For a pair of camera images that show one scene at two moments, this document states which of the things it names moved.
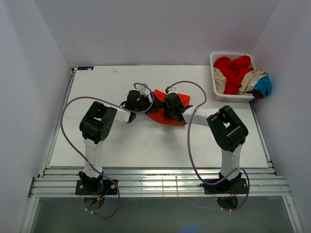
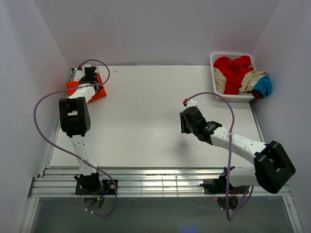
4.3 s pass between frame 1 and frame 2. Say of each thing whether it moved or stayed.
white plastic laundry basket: stayed
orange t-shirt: moved
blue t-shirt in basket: stayed
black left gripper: moved
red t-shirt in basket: stayed
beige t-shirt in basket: stayed
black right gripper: moved
